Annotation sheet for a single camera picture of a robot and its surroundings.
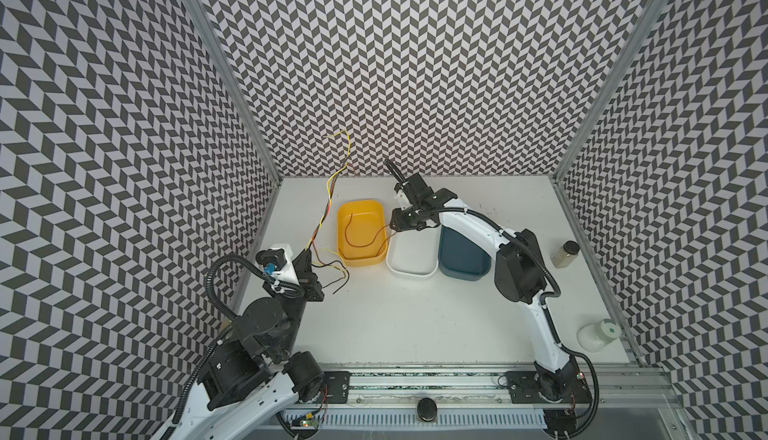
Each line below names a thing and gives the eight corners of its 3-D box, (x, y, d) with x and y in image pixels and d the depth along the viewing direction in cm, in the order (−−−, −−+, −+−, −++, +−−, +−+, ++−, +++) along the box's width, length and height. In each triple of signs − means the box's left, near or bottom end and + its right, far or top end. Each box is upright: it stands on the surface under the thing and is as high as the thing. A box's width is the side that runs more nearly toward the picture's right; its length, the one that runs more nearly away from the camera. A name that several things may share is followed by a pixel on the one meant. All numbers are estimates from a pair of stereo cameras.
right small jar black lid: (553, 272, 96) (568, 255, 87) (548, 258, 99) (562, 240, 91) (567, 272, 96) (583, 255, 87) (561, 258, 99) (576, 240, 91)
